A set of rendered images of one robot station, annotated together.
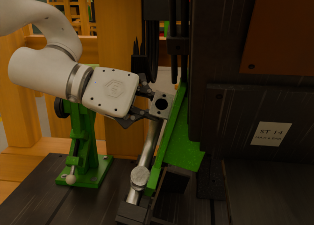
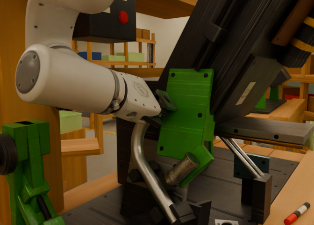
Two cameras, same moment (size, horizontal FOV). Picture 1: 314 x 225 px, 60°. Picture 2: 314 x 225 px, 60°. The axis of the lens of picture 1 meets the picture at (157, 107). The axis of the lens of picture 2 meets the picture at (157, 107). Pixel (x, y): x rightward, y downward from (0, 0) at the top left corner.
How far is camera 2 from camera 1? 0.61 m
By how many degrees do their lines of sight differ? 60
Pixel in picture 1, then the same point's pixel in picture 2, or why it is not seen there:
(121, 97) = (149, 96)
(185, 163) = (208, 135)
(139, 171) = (191, 156)
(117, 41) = not seen: hidden behind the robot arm
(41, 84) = (89, 90)
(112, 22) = (22, 42)
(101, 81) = (128, 83)
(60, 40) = (65, 42)
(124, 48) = not seen: hidden behind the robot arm
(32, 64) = (76, 64)
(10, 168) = not seen: outside the picture
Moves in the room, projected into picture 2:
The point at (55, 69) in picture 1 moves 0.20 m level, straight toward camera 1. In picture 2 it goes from (99, 69) to (226, 70)
